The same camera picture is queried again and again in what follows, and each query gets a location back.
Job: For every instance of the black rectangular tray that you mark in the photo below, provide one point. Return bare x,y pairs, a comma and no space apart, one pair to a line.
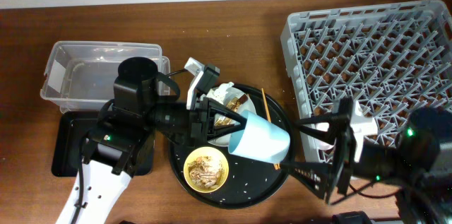
63,146

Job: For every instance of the clear plastic bin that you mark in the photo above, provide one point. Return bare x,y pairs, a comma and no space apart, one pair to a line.
80,74

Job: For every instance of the wooden chopstick right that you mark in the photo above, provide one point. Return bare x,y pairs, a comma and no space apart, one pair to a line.
268,117

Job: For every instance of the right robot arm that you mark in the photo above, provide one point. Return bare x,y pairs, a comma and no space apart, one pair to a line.
419,165

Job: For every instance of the gold foil wrapper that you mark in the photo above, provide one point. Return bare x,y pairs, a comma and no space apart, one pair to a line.
234,104

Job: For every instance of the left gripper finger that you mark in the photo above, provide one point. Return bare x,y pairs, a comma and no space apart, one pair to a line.
219,131
215,108

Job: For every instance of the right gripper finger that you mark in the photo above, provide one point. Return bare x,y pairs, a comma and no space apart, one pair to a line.
316,177
305,126

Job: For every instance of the food scraps pile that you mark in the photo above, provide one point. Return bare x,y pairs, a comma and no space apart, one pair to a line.
205,172

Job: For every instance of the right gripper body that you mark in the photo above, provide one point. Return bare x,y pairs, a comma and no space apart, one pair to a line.
345,162

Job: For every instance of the yellow bowl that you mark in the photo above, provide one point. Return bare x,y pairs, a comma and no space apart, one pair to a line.
206,151

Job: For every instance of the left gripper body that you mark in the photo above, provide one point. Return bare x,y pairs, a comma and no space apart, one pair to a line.
197,121

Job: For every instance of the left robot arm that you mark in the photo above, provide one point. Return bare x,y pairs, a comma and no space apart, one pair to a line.
141,92

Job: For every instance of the blue cup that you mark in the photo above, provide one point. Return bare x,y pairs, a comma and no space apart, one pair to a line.
259,140

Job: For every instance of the pink cup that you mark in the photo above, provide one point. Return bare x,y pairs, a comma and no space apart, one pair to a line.
320,143

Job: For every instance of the grey plate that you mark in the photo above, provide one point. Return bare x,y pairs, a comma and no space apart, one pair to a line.
248,105

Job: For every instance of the crumpled white napkin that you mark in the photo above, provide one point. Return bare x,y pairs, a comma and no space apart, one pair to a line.
222,93

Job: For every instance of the grey dishwasher rack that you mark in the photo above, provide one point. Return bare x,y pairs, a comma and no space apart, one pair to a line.
391,58

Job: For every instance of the round black tray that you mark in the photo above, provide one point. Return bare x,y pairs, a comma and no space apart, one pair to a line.
249,182

